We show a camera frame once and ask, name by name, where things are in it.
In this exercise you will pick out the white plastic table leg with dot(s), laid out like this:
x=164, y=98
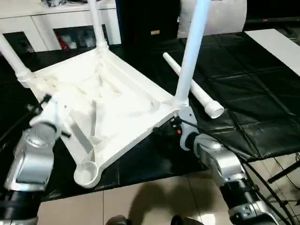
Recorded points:
x=197, y=89
x=97, y=23
x=192, y=51
x=14, y=58

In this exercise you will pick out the white plastic table top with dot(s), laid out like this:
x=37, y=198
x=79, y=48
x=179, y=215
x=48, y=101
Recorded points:
x=108, y=108

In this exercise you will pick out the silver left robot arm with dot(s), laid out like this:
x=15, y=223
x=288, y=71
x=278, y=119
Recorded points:
x=30, y=159

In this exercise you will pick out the black work mat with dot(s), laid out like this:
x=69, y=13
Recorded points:
x=243, y=93

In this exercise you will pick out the white glass-door cabinet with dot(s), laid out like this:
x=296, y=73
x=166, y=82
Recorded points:
x=42, y=23

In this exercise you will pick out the black cabinet with yellow label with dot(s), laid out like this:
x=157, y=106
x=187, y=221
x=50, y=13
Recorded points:
x=150, y=21

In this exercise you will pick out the black stand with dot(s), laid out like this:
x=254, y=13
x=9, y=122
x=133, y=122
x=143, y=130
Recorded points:
x=283, y=172

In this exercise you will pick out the grey white pillow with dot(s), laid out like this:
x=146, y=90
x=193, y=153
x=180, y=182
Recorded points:
x=220, y=16

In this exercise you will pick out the white board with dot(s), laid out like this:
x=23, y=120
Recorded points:
x=279, y=47

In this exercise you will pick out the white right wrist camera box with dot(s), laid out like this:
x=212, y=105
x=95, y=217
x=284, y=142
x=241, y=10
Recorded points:
x=186, y=124

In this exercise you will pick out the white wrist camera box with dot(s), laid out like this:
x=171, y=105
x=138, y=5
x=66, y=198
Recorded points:
x=186, y=124
x=51, y=115

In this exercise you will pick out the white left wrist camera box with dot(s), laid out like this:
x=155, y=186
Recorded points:
x=51, y=115

